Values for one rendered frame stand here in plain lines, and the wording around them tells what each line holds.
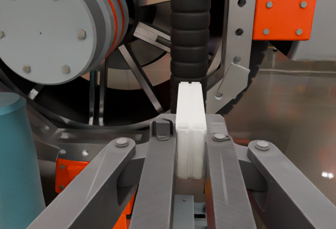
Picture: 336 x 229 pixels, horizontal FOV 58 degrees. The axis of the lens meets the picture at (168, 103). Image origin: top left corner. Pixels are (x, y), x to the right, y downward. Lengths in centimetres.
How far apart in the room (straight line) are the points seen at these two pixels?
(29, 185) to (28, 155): 5
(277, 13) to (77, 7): 30
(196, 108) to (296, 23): 37
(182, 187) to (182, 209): 45
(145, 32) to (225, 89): 20
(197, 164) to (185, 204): 89
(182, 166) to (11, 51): 30
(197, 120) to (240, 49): 36
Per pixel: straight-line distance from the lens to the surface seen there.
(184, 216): 100
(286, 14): 51
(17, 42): 40
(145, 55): 77
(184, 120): 15
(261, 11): 50
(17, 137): 51
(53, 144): 62
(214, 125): 17
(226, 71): 51
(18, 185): 54
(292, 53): 70
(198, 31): 27
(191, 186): 148
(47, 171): 170
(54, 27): 38
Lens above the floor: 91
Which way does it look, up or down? 22 degrees down
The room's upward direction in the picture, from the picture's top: straight up
